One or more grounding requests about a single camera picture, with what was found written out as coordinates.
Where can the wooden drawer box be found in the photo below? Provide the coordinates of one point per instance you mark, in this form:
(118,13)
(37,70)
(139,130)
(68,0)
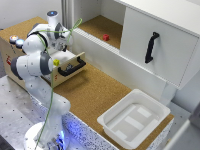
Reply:
(13,65)

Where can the wooden drawer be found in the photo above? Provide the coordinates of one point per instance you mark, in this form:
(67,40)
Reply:
(71,74)

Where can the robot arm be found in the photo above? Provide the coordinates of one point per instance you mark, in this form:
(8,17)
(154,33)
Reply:
(33,66)

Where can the white cabinet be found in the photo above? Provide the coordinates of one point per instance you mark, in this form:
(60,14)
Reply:
(110,63)

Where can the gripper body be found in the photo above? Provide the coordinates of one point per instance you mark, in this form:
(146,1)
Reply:
(67,39)

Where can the blue button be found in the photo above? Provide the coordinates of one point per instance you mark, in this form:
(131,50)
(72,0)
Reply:
(20,42)

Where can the yellow block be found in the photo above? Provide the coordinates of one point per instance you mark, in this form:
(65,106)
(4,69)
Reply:
(56,62)

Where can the white sliding door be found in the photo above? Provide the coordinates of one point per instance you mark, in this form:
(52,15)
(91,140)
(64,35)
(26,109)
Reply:
(173,56)

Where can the white plastic box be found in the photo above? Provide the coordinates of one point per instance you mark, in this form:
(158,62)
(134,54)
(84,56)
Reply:
(133,120)

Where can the red button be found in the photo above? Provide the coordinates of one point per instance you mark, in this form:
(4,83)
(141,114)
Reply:
(13,38)

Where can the pink block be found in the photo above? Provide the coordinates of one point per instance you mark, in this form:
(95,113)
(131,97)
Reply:
(106,37)

